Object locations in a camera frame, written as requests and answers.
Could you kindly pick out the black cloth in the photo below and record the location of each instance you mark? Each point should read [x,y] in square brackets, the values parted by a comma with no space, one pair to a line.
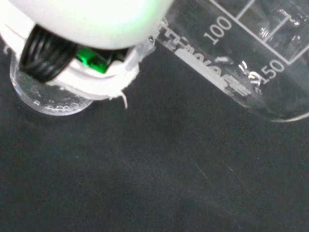
[154,174]

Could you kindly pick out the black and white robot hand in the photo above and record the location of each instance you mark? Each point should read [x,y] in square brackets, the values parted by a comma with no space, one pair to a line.
[91,21]

